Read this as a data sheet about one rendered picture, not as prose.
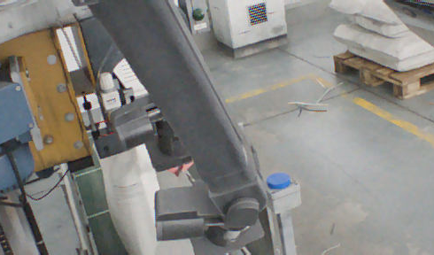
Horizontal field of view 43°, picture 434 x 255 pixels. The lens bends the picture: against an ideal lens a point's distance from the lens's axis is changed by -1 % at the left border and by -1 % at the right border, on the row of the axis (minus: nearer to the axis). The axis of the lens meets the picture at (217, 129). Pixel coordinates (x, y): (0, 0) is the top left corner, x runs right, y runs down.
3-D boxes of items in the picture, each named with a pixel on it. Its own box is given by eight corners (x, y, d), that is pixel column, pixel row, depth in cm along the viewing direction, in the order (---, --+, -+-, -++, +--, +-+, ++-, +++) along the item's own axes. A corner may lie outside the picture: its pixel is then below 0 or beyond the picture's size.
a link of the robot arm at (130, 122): (173, 69, 90) (158, 59, 98) (105, 93, 87) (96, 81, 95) (191, 135, 95) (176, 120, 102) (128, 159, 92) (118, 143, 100)
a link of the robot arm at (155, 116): (190, 109, 94) (177, 87, 97) (152, 124, 92) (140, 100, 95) (192, 135, 99) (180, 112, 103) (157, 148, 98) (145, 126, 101)
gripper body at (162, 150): (143, 144, 106) (139, 119, 100) (195, 129, 108) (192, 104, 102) (153, 171, 102) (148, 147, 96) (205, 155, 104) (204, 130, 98)
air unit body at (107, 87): (135, 136, 127) (118, 73, 121) (114, 142, 126) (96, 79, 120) (130, 129, 131) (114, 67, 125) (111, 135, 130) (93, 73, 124)
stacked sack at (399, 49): (476, 41, 377) (476, 20, 371) (398, 67, 359) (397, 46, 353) (432, 30, 414) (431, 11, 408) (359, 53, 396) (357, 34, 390)
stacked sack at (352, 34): (435, 29, 413) (435, 10, 407) (363, 54, 393) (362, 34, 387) (397, 21, 449) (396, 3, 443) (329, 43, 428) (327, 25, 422)
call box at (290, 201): (302, 204, 141) (299, 184, 139) (275, 215, 139) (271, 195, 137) (288, 190, 148) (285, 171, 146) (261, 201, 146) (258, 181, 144)
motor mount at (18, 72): (51, 149, 107) (25, 69, 100) (17, 159, 105) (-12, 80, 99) (41, 104, 132) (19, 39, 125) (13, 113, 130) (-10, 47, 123)
